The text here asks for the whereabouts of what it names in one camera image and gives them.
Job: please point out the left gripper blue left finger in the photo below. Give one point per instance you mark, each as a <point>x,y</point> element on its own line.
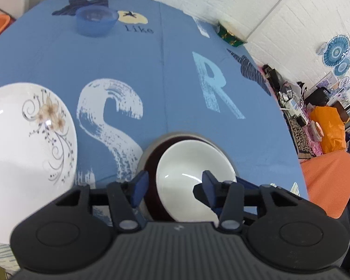
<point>136,189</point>

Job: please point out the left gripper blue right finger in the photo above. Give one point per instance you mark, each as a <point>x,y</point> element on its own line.
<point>213,193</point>

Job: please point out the red ceramic bowl white inside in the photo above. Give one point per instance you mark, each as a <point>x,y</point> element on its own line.
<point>180,168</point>

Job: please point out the white floral plate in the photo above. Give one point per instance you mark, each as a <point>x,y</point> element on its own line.
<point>38,152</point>

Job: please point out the translucent blue plastic bowl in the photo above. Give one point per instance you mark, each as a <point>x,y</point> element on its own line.
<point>95,20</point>

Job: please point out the orange chair cushion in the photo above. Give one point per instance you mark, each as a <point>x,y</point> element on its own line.
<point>327,178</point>

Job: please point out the blue printed tablecloth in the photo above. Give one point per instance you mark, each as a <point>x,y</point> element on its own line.
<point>142,81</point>

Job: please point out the orange plastic bag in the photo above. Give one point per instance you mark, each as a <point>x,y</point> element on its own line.
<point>332,126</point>

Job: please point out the green patterned bowl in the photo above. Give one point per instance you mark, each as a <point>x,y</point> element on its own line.
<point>229,37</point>

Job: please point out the blue paper wall decoration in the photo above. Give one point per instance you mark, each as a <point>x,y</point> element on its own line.
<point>335,54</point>

